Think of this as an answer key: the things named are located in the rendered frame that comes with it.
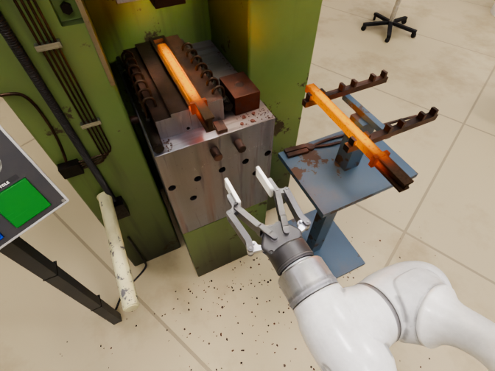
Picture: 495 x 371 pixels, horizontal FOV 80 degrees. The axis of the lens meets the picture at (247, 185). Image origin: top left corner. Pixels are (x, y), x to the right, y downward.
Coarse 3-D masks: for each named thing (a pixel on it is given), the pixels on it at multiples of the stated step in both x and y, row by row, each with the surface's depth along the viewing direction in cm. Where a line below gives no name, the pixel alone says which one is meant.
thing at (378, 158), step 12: (312, 84) 90; (312, 96) 89; (324, 96) 86; (324, 108) 85; (336, 108) 83; (336, 120) 82; (348, 120) 80; (348, 132) 78; (360, 132) 77; (360, 144) 76; (372, 144) 74; (372, 156) 72; (384, 156) 71; (384, 168) 72; (396, 168) 69; (396, 180) 69; (408, 180) 67
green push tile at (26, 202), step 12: (24, 180) 60; (0, 192) 58; (12, 192) 59; (24, 192) 60; (36, 192) 61; (0, 204) 58; (12, 204) 59; (24, 204) 60; (36, 204) 62; (48, 204) 63; (12, 216) 59; (24, 216) 60
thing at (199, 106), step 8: (160, 48) 98; (168, 48) 98; (168, 56) 95; (168, 64) 93; (176, 64) 92; (176, 72) 89; (184, 80) 86; (184, 88) 84; (192, 88) 84; (192, 96) 82; (192, 104) 79; (200, 104) 78; (192, 112) 81; (200, 112) 76; (208, 112) 76; (200, 120) 80; (208, 120) 75; (208, 128) 77
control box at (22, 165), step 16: (0, 128) 57; (0, 144) 57; (16, 144) 59; (0, 160) 57; (16, 160) 59; (32, 160) 61; (0, 176) 58; (16, 176) 59; (32, 176) 61; (48, 192) 63; (48, 208) 64; (0, 224) 59; (32, 224) 62; (0, 240) 59
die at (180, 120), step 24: (144, 48) 101; (144, 72) 94; (168, 72) 91; (192, 72) 92; (144, 96) 86; (168, 96) 85; (216, 96) 84; (168, 120) 81; (192, 120) 85; (216, 120) 89
